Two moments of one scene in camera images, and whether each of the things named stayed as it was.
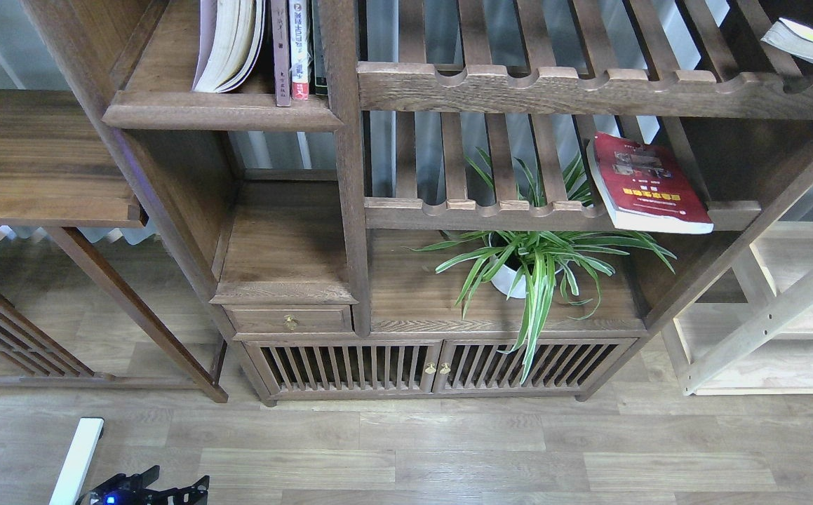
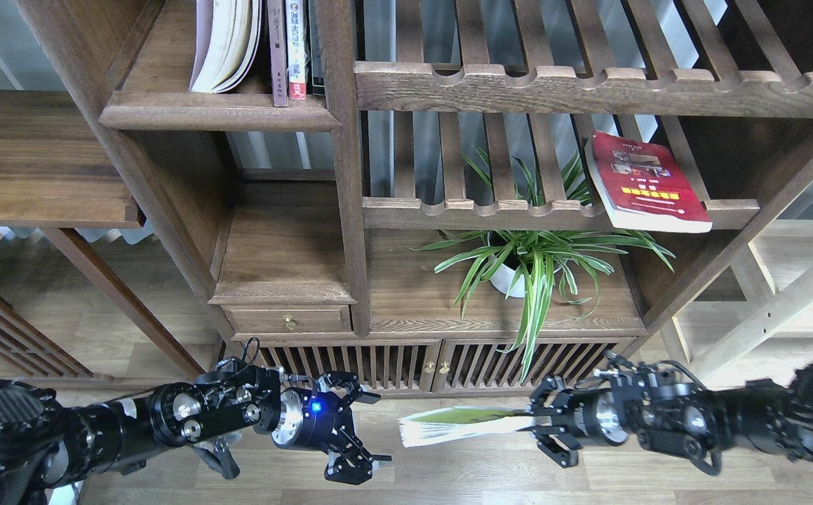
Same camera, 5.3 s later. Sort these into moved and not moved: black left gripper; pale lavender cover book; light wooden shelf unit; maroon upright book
Moved: black left gripper
Not moved: maroon upright book; light wooden shelf unit; pale lavender cover book
